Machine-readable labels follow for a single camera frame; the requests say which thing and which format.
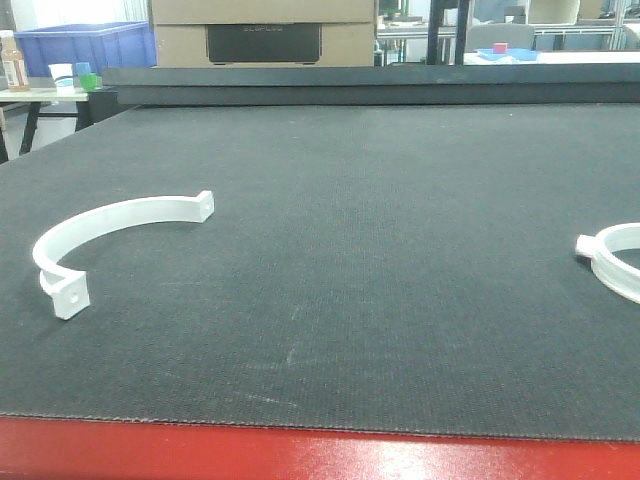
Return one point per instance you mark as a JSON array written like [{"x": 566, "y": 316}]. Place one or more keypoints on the white half-ring pipe clamp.
[{"x": 68, "y": 288}]

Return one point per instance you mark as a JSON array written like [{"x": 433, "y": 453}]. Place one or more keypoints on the white ring pipe clamp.
[{"x": 601, "y": 250}]

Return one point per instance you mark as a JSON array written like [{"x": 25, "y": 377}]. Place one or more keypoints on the black table mat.
[{"x": 402, "y": 270}]

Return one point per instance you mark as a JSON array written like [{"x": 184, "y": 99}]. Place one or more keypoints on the large cardboard box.
[{"x": 194, "y": 34}]

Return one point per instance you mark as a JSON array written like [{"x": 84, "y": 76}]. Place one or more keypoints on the blue shallow tray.
[{"x": 518, "y": 55}]

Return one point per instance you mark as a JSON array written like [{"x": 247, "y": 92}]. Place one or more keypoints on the black foam board stack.
[{"x": 377, "y": 86}]

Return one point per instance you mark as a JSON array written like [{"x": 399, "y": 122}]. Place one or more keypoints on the blue plastic crate background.
[{"x": 108, "y": 45}]

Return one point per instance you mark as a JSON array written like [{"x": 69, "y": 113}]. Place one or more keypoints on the blue small cube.
[{"x": 83, "y": 69}]

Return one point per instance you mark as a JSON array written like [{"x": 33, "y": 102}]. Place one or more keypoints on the white paper cup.
[{"x": 62, "y": 75}]

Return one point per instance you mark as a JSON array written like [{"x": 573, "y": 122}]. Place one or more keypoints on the white side table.
[{"x": 91, "y": 107}]

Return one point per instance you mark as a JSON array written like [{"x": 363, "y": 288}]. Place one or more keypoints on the brown drink bottle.
[{"x": 13, "y": 63}]

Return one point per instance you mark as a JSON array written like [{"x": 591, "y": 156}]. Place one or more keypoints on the red table frame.
[{"x": 66, "y": 449}]

